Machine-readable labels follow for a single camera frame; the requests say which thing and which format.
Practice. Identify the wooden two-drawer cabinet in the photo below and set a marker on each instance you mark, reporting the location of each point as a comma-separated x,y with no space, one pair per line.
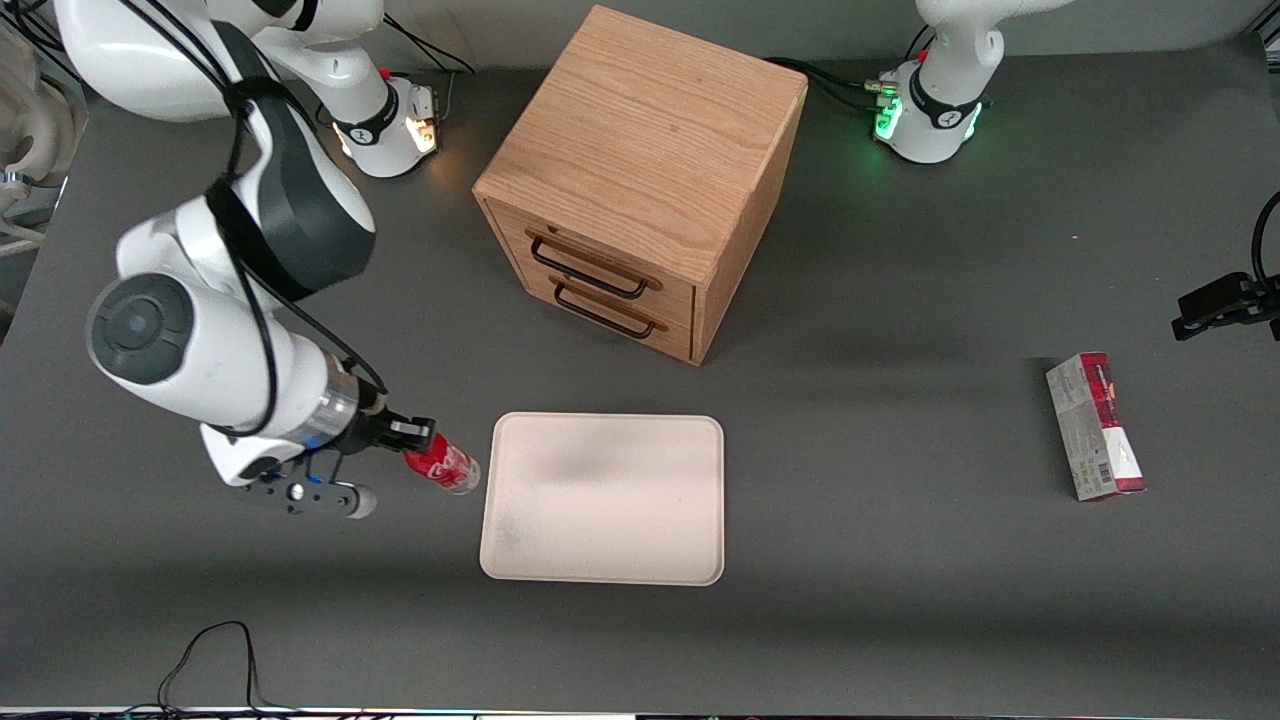
640,130

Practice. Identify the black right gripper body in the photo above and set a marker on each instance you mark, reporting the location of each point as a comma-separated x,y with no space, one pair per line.
376,429

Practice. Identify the beige rectangular tray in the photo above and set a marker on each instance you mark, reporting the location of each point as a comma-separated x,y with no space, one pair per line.
602,498

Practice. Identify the beige background equipment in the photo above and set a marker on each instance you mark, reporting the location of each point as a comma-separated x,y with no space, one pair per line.
35,130

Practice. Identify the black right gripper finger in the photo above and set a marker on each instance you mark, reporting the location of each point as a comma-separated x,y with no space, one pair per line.
412,446
415,427

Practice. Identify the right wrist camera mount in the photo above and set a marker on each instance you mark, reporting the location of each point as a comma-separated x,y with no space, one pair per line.
300,495

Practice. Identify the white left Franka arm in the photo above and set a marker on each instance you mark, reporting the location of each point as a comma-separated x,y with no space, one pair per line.
950,60

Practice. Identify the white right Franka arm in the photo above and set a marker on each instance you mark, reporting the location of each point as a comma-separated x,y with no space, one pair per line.
200,350

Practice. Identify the wide wooden drawer front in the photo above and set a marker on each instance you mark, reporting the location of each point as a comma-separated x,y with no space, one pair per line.
600,250

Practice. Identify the red coke bottle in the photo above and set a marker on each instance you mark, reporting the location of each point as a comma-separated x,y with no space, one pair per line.
450,468

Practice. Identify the narrow wooden drawer front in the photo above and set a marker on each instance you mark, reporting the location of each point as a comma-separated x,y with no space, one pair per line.
660,335

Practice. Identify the grey and red carton box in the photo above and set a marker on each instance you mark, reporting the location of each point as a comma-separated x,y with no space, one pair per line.
1095,425

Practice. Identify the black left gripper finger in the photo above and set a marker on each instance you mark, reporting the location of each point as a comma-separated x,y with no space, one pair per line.
1215,292
1215,320

